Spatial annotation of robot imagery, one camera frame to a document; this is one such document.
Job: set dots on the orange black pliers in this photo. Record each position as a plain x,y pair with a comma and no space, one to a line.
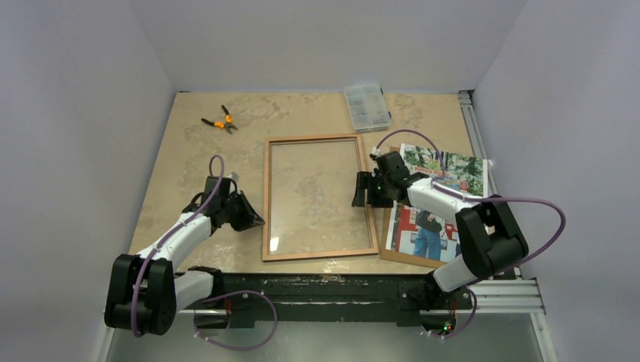
227,124

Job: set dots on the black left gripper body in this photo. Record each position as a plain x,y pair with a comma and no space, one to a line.
233,207

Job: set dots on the clear acrylic sheet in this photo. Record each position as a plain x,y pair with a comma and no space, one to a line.
320,200

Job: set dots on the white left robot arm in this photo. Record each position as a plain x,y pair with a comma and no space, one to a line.
146,291

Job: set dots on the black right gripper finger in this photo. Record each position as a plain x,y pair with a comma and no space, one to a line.
360,198
363,180

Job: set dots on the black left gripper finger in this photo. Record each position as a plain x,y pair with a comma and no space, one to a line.
249,215
239,225

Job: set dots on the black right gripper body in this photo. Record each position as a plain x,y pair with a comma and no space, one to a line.
373,188

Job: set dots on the brown cardboard backing board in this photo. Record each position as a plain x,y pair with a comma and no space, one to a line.
395,256

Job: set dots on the colour photo print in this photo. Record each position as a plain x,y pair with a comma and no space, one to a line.
421,233

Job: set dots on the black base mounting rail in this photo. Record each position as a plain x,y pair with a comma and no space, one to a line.
405,300

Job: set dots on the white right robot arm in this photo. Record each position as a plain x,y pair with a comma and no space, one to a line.
490,238

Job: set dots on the clear plastic screw box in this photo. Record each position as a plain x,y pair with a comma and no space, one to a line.
367,108

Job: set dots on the aluminium right side rail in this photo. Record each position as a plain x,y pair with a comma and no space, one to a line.
509,292

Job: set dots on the blue wooden picture frame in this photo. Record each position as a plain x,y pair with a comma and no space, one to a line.
266,210

